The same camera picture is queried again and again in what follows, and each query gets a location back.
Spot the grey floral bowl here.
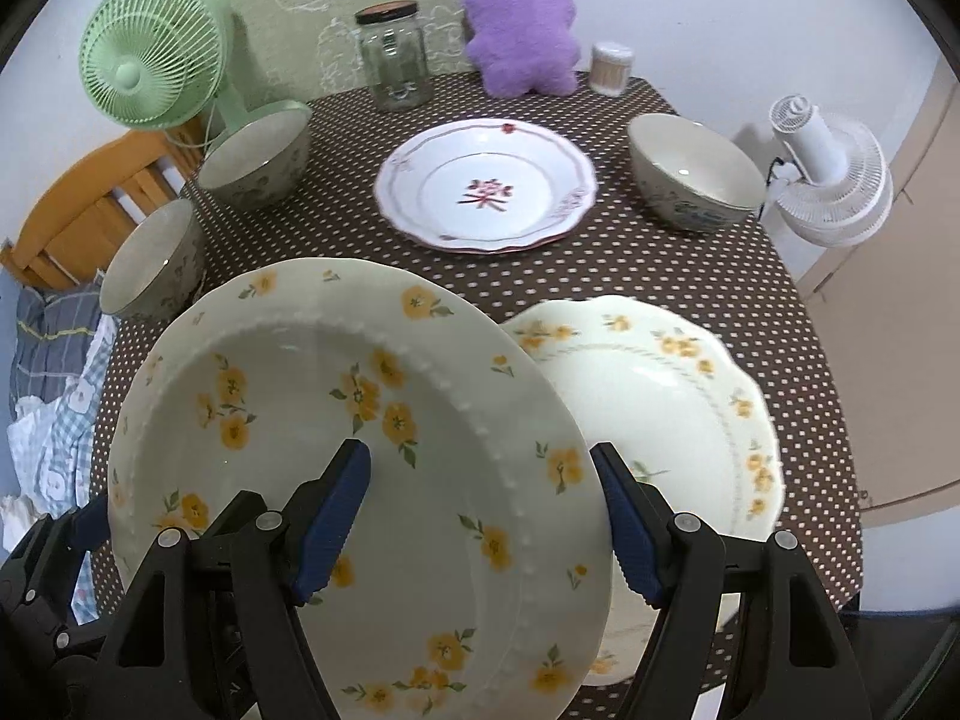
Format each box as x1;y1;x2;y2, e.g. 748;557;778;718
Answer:
627;114;766;233
196;101;313;212
100;199;207;322

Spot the green desk fan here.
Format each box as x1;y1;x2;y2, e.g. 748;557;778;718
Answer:
80;0;308;155

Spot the blue checked cloth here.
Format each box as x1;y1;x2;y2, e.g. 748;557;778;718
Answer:
6;315;121;623

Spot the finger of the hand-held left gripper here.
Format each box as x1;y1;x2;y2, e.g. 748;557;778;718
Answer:
7;496;112;601
196;491;271;541

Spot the grey checked blanket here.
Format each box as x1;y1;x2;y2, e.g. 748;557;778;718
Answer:
15;281;106;406

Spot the scalloped yellow flower plate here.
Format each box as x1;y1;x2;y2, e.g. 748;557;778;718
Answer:
499;296;785;687

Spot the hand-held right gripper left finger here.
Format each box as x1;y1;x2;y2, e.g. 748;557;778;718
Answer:
97;439;374;720

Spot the purple plush toy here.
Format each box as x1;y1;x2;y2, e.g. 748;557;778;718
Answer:
459;0;584;97

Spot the green wall cloth with drawings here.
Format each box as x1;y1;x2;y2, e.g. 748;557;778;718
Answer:
202;0;548;110

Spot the glass jar with dark lid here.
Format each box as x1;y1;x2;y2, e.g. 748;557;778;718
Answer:
354;0;431;112

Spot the brown polka dot tablecloth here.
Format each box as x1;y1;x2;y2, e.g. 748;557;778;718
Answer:
88;75;867;720

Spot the white desk fan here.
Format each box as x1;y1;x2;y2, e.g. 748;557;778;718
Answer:
765;94;895;247

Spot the beaded yellow flower plate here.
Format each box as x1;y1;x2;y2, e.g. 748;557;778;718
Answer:
107;257;616;720

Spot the red floral white plate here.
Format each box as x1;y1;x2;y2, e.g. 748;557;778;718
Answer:
373;118;599;254

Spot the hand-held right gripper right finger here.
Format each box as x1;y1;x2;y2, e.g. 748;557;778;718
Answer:
589;441;875;720

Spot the cotton swab container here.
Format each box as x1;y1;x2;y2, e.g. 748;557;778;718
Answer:
589;41;637;96

